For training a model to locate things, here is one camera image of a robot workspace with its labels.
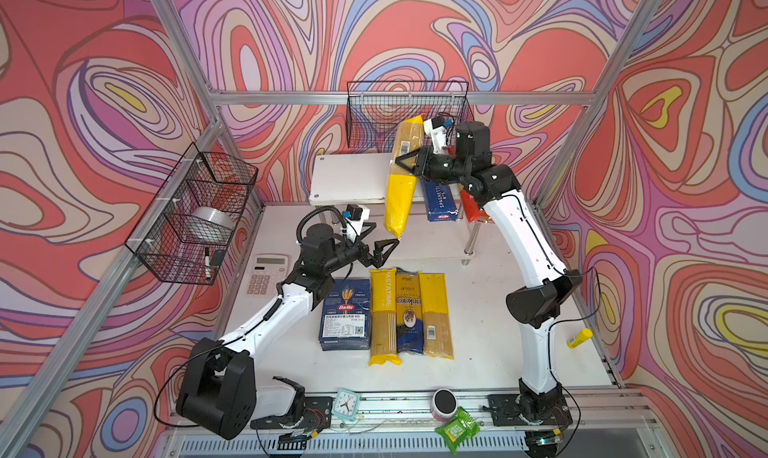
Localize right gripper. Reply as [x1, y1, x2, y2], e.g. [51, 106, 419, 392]
[396, 145, 471, 183]

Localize yellow narrow spaghetti bag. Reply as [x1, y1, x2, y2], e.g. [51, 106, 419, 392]
[385, 115, 424, 239]

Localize yellow Pastatime spaghetti bag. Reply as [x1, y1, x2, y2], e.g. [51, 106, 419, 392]
[369, 269, 402, 366]

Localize blue Barilla spaghetti box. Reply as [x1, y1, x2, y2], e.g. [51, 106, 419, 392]
[422, 181, 458, 222]

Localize blue yellow Ankara spaghetti bag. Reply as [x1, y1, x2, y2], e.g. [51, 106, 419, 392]
[395, 268, 425, 354]

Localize blue Barilla pasta box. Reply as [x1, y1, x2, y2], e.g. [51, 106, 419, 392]
[318, 279, 372, 351]

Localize red spaghetti bag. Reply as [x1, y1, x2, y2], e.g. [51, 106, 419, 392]
[460, 189, 490, 223]

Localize yellow clear spaghetti bag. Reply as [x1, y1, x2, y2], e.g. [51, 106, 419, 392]
[419, 272, 454, 360]

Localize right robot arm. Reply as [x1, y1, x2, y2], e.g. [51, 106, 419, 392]
[393, 121, 582, 424]

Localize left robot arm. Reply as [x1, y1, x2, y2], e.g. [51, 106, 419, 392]
[175, 222, 399, 440]

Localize white two-tier shelf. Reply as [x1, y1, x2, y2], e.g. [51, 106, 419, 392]
[309, 153, 507, 260]

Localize white pink calculator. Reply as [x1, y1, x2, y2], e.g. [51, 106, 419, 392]
[245, 253, 289, 298]

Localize mint alarm clock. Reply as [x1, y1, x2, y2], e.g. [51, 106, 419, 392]
[331, 388, 361, 422]

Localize black marker pen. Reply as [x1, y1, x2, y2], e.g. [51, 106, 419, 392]
[204, 247, 212, 281]

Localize silver tape roll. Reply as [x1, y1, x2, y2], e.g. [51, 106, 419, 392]
[185, 206, 235, 245]

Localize green snack packet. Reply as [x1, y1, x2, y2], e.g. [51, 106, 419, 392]
[435, 407, 481, 455]

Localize yellow glue stick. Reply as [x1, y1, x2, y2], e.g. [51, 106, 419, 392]
[567, 328, 594, 349]

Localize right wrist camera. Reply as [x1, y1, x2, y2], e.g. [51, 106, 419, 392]
[423, 114, 454, 154]

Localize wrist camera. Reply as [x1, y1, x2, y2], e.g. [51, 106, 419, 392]
[423, 114, 454, 154]
[342, 204, 370, 241]

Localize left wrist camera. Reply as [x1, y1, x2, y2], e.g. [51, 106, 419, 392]
[342, 204, 370, 241]

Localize black wire basket back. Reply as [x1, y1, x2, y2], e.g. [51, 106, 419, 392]
[344, 79, 476, 155]

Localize black wire basket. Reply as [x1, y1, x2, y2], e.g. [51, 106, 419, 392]
[344, 79, 476, 155]
[125, 144, 258, 285]

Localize black wire basket left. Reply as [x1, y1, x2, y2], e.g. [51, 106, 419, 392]
[125, 144, 258, 285]

